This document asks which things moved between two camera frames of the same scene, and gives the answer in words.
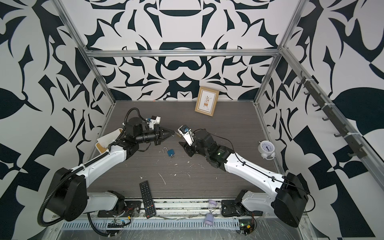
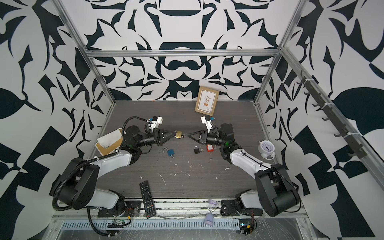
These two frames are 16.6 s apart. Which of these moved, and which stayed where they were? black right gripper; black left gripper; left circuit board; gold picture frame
Moved: black right gripper
Stayed: gold picture frame; black left gripper; left circuit board
